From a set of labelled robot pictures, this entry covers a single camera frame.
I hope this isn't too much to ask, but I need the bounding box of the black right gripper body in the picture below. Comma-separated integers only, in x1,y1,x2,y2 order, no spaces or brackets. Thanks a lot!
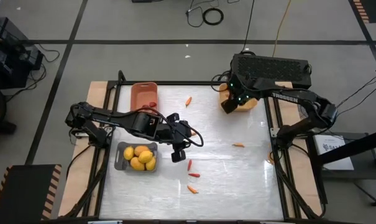
228,77,260,106

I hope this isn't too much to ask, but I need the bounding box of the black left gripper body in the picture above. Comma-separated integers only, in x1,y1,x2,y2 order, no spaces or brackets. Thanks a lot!
157,120,197,152

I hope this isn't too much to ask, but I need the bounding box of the yellow lemon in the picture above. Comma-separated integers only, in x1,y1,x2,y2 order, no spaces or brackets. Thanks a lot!
122,146,135,161
138,150,154,164
145,156,157,172

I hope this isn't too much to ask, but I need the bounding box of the orange plastic basket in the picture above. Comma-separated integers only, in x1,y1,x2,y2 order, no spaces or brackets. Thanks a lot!
130,82,159,113

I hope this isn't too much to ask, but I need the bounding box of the grey translucent plastic basket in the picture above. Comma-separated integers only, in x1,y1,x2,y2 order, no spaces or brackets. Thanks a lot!
114,141,159,173

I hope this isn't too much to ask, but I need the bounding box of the white printed sign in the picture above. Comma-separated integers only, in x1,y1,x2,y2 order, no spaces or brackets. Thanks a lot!
313,134,355,171

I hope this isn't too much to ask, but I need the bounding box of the black stand beam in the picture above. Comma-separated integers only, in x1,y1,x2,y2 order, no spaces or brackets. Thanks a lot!
308,126,376,167

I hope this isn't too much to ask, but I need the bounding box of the black mat striped edge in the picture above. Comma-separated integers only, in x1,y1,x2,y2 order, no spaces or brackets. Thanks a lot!
0,164,63,224
351,0,376,24

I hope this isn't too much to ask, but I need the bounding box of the black equipment cart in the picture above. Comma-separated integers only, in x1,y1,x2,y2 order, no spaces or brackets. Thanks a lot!
0,16,45,90

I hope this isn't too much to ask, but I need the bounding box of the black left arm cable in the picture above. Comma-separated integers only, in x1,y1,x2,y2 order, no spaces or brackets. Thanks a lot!
140,105,205,148

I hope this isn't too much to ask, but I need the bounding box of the black metal table frame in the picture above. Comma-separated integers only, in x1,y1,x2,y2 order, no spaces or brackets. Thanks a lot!
62,70,328,223

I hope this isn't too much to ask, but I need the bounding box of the black floor cable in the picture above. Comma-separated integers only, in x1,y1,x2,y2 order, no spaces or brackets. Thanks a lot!
239,0,256,54

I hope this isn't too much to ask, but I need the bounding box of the yellow hanging cable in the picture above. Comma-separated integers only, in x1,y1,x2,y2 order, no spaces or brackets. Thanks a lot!
271,0,293,58

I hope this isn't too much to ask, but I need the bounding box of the black coiled cable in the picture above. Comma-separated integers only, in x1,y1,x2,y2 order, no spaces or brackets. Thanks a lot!
201,7,225,27

